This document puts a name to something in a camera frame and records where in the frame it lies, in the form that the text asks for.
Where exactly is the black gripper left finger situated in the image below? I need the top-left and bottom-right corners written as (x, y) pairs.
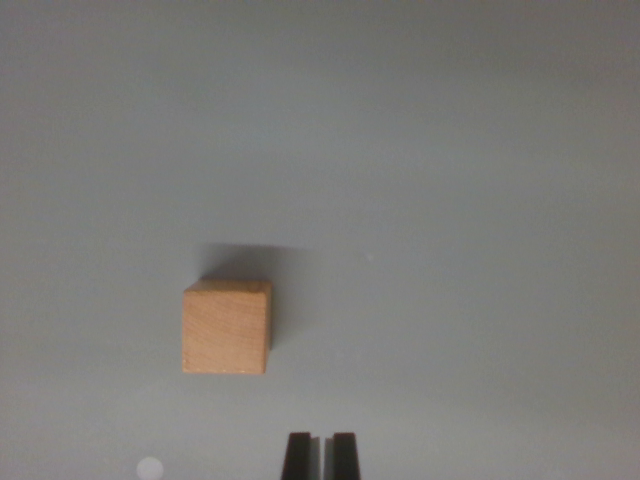
top-left (281, 432), bottom-right (322, 480)

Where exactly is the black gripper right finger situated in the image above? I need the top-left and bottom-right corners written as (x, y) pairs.
top-left (323, 432), bottom-right (363, 480)

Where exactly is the wooden cube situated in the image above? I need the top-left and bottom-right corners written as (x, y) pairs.
top-left (181, 278), bottom-right (275, 375)

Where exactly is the gray plastic tray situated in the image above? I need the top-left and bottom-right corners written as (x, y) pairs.
top-left (0, 0), bottom-right (640, 480)

